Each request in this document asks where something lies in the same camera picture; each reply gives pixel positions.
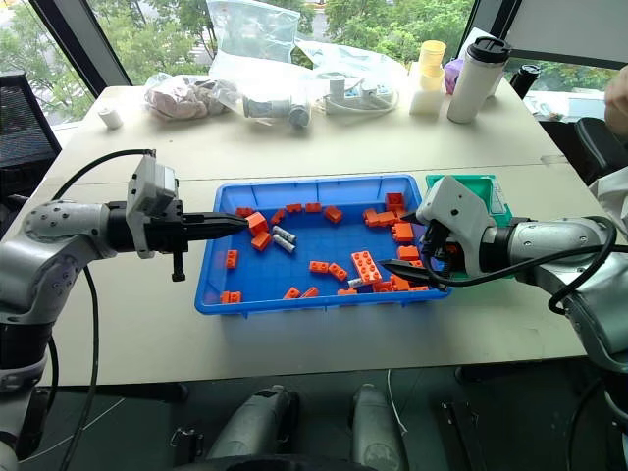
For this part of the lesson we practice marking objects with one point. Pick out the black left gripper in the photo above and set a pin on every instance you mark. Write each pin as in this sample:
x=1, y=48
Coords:
x=164, y=230

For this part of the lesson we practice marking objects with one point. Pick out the orange building block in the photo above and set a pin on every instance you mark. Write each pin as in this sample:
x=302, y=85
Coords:
x=378, y=218
x=310, y=293
x=403, y=231
x=400, y=283
x=382, y=287
x=292, y=293
x=333, y=214
x=408, y=253
x=261, y=241
x=232, y=259
x=395, y=201
x=257, y=224
x=417, y=263
x=313, y=207
x=419, y=289
x=231, y=297
x=294, y=207
x=337, y=271
x=319, y=267
x=277, y=216
x=244, y=211
x=347, y=292

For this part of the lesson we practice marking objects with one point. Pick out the grey rounded robot leg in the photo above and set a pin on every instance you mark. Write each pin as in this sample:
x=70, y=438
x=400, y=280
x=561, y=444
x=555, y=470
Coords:
x=260, y=422
x=375, y=427

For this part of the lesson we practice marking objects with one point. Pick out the black metal floor bracket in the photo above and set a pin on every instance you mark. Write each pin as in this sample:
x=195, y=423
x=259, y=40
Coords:
x=461, y=436

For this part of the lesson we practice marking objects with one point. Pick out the orange 2x4 studded brick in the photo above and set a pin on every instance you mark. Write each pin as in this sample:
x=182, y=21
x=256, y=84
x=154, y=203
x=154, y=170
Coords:
x=367, y=266

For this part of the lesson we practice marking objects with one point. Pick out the white cylinder device in bag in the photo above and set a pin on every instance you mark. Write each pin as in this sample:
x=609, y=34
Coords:
x=277, y=109

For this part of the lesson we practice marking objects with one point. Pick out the green plastic bin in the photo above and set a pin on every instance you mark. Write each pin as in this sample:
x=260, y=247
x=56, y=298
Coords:
x=483, y=189

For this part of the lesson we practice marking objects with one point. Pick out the black clip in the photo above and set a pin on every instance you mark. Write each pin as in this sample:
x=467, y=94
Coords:
x=186, y=444

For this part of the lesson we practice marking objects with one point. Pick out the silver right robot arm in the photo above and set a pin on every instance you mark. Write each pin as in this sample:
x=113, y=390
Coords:
x=554, y=250

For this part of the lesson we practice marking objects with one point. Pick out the plastic bag with pink contents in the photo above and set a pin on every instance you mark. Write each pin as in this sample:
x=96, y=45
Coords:
x=179, y=98

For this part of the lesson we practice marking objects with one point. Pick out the blue plastic tray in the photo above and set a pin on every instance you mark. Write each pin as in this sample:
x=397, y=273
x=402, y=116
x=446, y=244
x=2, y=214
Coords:
x=319, y=245

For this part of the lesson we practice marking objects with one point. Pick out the black window frame bar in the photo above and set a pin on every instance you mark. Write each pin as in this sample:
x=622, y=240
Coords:
x=490, y=19
x=78, y=39

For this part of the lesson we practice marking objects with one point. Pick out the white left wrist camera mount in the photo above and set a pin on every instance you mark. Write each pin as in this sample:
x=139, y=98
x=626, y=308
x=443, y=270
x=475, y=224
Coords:
x=147, y=189

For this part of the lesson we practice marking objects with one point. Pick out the black mesh chair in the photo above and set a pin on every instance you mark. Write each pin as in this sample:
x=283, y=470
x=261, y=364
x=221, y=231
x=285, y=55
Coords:
x=22, y=132

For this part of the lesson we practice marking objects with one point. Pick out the person in white shirt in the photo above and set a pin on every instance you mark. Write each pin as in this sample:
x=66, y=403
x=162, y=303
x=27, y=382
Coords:
x=615, y=98

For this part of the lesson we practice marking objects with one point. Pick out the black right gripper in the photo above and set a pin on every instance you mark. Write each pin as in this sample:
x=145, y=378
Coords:
x=439, y=240

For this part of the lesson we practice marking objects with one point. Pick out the small white roll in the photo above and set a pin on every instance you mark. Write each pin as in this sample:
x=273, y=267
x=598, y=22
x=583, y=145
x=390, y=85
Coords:
x=110, y=118

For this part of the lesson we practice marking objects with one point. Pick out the black bottle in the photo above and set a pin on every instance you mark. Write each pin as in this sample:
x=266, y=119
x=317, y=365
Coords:
x=524, y=81

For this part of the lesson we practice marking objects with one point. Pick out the clear bag with white parts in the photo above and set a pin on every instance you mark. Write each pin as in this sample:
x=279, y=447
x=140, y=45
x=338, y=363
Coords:
x=353, y=78

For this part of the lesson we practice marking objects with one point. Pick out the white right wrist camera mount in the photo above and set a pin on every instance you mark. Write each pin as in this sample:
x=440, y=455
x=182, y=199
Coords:
x=456, y=206

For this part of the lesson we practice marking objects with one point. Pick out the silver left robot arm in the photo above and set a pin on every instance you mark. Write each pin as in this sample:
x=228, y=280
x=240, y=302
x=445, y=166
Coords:
x=46, y=245

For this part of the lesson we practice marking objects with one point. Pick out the large clear plastic bag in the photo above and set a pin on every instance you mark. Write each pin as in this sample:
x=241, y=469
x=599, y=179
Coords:
x=245, y=34

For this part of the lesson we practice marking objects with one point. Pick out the purple object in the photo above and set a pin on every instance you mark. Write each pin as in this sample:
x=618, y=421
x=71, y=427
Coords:
x=454, y=73

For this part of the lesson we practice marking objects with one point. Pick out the white tumbler with black lid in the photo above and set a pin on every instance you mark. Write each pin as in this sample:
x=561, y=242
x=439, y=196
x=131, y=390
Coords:
x=473, y=83

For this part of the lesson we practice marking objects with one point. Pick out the white plastic container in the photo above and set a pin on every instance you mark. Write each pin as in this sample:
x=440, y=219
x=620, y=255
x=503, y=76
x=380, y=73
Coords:
x=426, y=100

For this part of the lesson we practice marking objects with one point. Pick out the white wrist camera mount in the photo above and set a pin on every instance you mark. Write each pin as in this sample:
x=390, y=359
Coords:
x=147, y=189
x=456, y=206

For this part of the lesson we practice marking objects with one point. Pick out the black office chair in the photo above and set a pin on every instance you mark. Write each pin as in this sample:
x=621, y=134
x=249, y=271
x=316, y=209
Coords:
x=593, y=147

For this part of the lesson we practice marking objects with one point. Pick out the yellow plastic cup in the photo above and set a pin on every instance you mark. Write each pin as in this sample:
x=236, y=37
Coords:
x=432, y=61

